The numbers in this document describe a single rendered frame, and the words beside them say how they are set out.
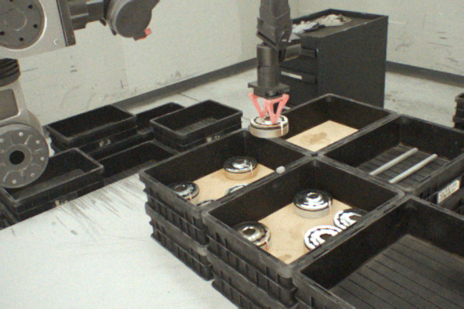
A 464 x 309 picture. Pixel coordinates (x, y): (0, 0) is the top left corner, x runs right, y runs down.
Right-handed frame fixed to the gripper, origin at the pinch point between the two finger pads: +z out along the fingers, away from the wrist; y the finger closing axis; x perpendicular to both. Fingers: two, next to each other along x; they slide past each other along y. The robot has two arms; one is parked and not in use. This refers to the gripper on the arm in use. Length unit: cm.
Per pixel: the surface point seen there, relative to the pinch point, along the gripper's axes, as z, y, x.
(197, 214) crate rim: 15.2, -9.4, 29.3
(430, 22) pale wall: 34, 169, -310
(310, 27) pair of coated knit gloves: 8, 120, -126
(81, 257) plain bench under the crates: 38, 25, 50
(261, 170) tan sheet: 21.6, 11.0, -5.4
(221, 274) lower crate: 29.8, -15.5, 27.4
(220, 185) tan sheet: 22.4, 11.6, 9.3
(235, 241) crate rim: 15.3, -24.1, 28.6
